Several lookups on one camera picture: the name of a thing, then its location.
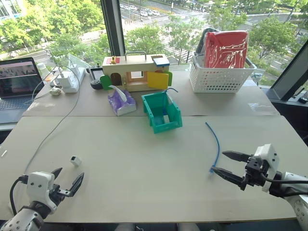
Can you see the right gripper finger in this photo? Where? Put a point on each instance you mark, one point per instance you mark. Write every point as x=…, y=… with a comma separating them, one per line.
x=232, y=176
x=238, y=156

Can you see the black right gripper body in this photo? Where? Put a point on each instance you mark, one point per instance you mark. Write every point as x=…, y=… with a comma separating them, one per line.
x=256, y=172

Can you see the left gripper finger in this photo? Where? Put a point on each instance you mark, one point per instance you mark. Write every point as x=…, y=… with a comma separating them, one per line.
x=57, y=173
x=77, y=184

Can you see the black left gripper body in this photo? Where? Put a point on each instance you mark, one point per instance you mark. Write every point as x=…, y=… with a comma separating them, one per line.
x=59, y=192

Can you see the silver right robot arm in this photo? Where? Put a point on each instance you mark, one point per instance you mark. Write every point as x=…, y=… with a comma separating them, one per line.
x=300, y=211

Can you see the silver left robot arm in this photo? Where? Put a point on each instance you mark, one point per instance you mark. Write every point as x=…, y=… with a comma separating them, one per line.
x=21, y=221

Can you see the small white connector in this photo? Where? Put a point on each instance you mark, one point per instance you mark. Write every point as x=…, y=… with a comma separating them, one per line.
x=75, y=161

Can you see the clear tape piece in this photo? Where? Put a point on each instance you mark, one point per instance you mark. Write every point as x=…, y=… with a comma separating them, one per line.
x=258, y=106

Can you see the small white strip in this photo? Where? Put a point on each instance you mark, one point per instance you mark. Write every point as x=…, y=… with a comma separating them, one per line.
x=3, y=154

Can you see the green plastic storage bin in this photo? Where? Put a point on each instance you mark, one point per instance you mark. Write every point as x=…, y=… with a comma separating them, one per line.
x=169, y=126

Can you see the white perforated plastic basket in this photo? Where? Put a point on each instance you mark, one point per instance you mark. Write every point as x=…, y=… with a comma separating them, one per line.
x=216, y=80

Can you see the small white block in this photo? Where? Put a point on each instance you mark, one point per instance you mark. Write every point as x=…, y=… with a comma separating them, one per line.
x=166, y=119

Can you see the grey crumpled object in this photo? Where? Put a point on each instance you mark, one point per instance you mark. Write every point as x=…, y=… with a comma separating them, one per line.
x=55, y=91

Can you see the black device on sill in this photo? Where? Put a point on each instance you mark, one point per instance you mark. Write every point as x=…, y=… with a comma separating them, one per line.
x=303, y=98

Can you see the purple tissue pack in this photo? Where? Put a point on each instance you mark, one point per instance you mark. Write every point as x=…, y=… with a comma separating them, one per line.
x=120, y=103

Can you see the white power adapter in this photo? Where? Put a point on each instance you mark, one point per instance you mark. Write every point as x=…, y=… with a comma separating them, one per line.
x=63, y=80

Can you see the green arched box door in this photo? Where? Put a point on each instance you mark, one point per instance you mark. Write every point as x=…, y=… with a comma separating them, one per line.
x=105, y=83

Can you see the grey laptop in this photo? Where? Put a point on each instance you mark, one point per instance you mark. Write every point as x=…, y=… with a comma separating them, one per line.
x=16, y=79

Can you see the white cup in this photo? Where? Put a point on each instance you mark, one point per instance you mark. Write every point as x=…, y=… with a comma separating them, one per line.
x=42, y=69

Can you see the black handheld controller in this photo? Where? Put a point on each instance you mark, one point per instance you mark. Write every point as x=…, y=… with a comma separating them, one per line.
x=95, y=74

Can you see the red plastic-wrapped package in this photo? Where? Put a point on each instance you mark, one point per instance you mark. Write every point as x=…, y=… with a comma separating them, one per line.
x=226, y=49

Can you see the yellow box door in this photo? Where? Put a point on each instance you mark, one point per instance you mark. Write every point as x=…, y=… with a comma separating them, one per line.
x=157, y=80

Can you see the dark bag behind package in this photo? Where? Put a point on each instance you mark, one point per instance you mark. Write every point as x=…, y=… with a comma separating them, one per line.
x=200, y=47

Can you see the blue box lid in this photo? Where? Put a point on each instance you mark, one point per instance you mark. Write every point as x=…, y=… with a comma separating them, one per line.
x=160, y=61

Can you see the wooden latch box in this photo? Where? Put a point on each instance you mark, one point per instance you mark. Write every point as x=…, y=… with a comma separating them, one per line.
x=134, y=66

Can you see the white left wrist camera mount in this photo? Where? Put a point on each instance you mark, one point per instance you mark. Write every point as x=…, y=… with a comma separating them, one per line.
x=38, y=184

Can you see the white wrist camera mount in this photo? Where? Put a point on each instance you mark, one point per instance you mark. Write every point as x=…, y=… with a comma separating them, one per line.
x=38, y=184
x=268, y=154

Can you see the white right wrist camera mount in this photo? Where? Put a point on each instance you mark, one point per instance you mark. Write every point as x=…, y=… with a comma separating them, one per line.
x=268, y=154

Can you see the dark slanted window frame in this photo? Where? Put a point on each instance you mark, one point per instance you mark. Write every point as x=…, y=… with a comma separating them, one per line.
x=288, y=79

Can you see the dark window post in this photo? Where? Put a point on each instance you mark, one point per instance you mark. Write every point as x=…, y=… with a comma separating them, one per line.
x=113, y=29

